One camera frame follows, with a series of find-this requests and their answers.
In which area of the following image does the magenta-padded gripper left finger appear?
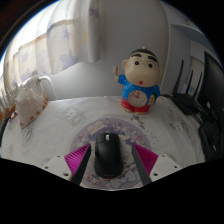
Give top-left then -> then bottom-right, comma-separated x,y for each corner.
42,143 -> 92,186

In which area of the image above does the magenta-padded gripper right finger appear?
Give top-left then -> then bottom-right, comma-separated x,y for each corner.
130,143 -> 184,186

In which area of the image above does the black computer mouse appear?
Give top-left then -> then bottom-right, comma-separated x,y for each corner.
93,132 -> 124,180

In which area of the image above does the round purple printed mouse pad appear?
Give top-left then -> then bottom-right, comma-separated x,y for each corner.
69,117 -> 153,190

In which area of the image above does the white printed tablecloth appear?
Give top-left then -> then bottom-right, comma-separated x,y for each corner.
0,95 -> 208,191

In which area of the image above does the large white conch shell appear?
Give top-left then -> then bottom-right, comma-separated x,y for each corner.
14,83 -> 50,130

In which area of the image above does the black router with antennas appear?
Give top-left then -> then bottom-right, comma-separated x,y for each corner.
162,59 -> 214,125

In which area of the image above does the cartoon boy figurine clock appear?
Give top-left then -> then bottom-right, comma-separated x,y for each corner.
114,47 -> 164,116

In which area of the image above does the black computer monitor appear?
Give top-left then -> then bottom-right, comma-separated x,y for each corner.
196,51 -> 224,162

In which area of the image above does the white star-printed curtain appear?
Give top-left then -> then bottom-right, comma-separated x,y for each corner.
2,0 -> 102,88

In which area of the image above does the white wall shelf unit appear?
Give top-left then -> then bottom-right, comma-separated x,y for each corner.
171,18 -> 216,53

